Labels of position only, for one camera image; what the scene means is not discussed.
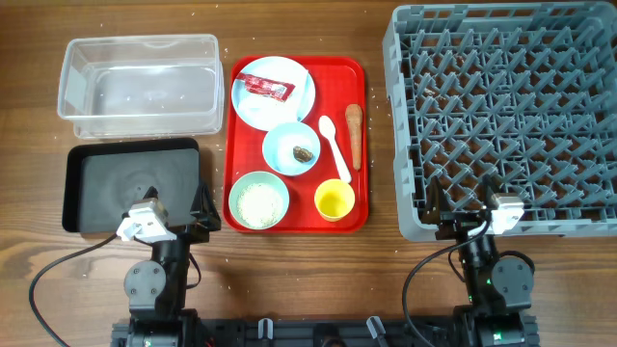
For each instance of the clear plastic waste bin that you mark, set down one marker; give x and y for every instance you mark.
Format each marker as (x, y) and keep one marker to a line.
(142, 86)

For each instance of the large light blue plate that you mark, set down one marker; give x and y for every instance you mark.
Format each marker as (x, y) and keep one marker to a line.
(281, 66)

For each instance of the red strawberry snack wrapper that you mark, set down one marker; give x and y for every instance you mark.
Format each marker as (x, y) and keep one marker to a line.
(277, 90)

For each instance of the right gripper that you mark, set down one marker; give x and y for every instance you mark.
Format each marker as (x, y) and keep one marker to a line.
(457, 226)

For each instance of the small light blue bowl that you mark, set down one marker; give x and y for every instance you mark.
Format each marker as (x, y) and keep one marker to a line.
(278, 144)

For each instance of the black waste tray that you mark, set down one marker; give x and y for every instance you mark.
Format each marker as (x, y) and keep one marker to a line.
(104, 180)

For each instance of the grey dishwasher rack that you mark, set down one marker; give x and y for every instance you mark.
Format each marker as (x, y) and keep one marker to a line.
(524, 93)

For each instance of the white tissue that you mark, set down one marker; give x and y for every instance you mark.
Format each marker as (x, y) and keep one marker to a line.
(265, 112)

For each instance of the mint green bowl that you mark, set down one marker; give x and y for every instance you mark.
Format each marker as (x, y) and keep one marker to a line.
(256, 177)

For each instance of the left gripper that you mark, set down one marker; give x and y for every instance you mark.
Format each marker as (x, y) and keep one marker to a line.
(201, 211)

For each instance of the red serving tray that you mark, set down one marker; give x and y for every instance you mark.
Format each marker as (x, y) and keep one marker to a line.
(339, 82)

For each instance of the yellow plastic cup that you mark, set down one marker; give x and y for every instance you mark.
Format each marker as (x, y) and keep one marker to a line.
(334, 199)

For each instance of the white rice pile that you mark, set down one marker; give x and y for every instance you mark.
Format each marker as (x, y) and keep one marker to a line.
(259, 205)

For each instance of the white plastic spoon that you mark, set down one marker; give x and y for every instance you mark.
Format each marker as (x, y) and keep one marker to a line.
(327, 130)

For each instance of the brown food scrap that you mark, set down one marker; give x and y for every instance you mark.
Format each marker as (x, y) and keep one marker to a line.
(302, 155)

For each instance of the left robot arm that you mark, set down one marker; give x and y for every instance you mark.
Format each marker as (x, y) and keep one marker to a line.
(156, 288)

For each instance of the orange carrot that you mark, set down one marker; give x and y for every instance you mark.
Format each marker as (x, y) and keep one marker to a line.
(353, 116)

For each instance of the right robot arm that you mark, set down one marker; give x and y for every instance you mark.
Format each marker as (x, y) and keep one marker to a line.
(499, 284)

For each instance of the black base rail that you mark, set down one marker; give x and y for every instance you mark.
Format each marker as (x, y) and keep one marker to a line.
(439, 330)

